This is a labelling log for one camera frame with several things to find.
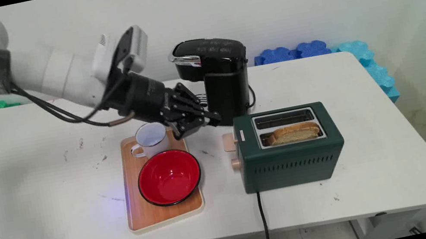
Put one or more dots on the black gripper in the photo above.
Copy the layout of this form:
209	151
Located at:
143	96

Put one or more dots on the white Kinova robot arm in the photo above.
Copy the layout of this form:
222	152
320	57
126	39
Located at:
42	73

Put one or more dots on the black coffee maker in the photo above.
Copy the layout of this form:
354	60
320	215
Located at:
218	77

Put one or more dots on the white enamel mug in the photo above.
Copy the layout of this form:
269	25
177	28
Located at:
151	139

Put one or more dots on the red enamel bowl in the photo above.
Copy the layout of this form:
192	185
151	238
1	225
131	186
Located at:
169	177

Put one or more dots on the wooden serving tray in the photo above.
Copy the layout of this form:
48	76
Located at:
158	208

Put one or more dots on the toast bread slice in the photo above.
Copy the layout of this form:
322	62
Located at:
293	133

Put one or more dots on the dark green toaster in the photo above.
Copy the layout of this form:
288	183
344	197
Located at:
290	158

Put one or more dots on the light blue foam mat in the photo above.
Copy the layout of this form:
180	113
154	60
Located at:
372	65

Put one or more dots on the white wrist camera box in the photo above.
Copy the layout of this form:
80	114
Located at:
123	52

